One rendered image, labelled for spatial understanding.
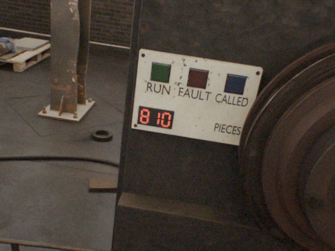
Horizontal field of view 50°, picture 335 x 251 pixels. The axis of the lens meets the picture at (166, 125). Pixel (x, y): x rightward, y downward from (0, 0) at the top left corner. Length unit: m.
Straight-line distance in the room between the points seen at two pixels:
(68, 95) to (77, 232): 1.70
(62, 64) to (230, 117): 2.78
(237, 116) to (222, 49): 0.15
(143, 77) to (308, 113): 0.34
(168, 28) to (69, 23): 2.63
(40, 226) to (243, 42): 1.71
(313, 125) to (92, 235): 1.67
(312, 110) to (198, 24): 0.29
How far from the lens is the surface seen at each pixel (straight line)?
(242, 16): 0.77
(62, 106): 3.57
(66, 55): 3.44
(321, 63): 0.66
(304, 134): 0.65
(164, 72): 0.77
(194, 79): 0.77
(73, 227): 2.20
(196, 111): 0.80
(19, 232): 2.19
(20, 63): 4.94
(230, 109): 0.80
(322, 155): 0.62
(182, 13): 0.77
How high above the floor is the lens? 1.40
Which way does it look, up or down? 23 degrees down
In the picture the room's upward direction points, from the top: 8 degrees clockwise
